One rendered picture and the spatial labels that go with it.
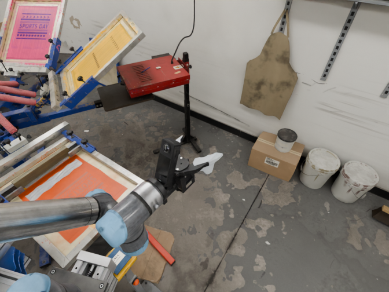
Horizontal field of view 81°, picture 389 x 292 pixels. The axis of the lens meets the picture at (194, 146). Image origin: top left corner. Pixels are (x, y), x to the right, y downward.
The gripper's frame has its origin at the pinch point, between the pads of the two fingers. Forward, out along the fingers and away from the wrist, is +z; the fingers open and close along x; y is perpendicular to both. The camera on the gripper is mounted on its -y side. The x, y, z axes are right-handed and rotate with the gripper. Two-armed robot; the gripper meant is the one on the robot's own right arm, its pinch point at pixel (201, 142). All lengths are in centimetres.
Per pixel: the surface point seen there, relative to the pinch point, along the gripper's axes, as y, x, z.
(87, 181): 61, -87, -16
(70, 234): 64, -63, -41
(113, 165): 58, -81, 1
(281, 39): 26, -48, 173
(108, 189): 63, -71, -11
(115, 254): 66, -36, -32
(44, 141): 49, -135, -17
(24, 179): 49, -108, -41
